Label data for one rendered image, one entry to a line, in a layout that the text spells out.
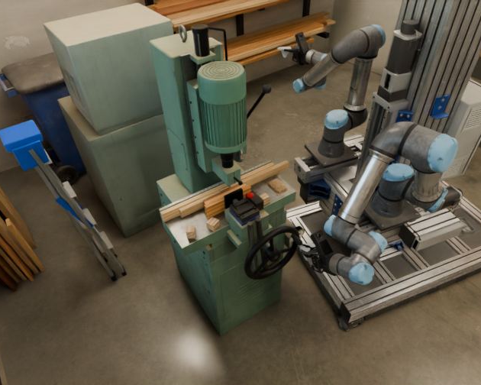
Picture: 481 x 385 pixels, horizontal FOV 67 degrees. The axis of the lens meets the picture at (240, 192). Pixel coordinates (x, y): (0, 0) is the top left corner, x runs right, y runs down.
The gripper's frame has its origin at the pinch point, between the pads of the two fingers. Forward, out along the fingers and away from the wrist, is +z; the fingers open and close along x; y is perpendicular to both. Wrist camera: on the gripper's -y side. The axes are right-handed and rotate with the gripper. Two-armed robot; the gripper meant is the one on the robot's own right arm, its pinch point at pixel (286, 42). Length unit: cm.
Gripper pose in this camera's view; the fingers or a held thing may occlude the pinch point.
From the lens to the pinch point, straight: 238.1
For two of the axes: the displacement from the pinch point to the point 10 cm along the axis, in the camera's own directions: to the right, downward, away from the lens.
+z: -5.9, -5.3, 6.2
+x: 8.0, -5.1, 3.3
